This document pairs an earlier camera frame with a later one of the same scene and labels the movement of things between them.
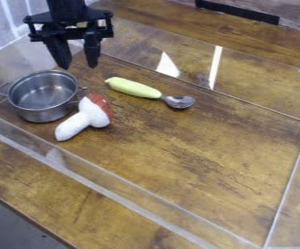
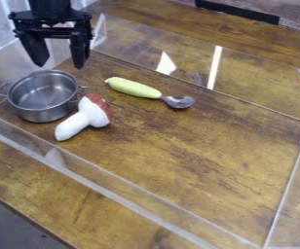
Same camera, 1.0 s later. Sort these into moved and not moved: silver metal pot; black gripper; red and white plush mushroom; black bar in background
Moved: black gripper
Not moved: black bar in background; red and white plush mushroom; silver metal pot
